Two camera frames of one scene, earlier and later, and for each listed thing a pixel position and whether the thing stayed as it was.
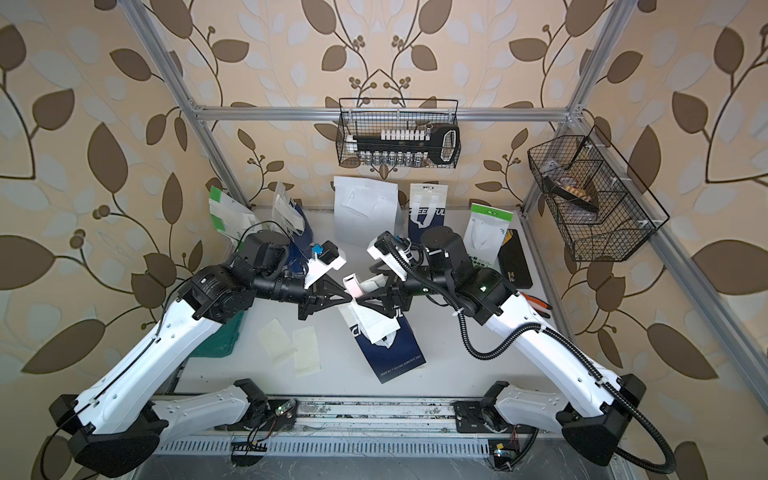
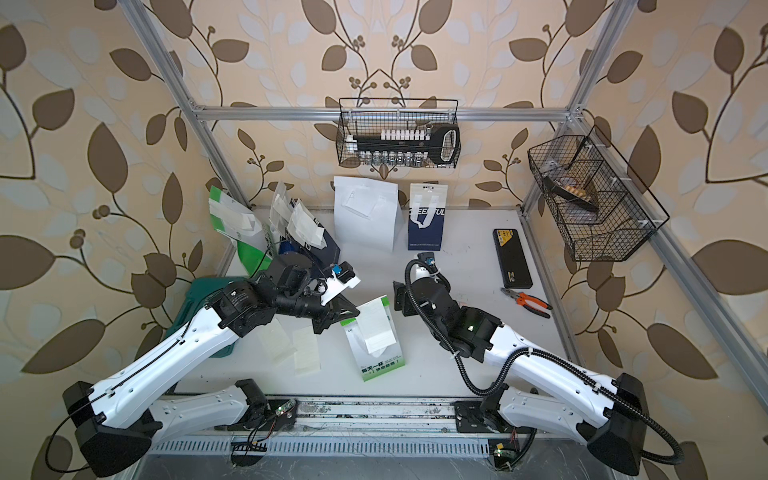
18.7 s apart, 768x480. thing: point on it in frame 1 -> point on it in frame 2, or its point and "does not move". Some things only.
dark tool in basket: [568, 191] does not move
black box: [513, 261] does not move
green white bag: [230, 216] does not move
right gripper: [386, 293] -> [403, 295]
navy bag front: [403, 354] -> [326, 258]
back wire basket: [398, 132] does not move
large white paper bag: [364, 210] does not move
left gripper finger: [329, 292] -> [338, 310]
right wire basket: [602, 210] does not move
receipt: [276, 340] does not move
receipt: [379, 328] -> [304, 229]
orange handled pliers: [539, 302] does not move
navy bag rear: [427, 207] does not move
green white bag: [484, 234] -> [370, 366]
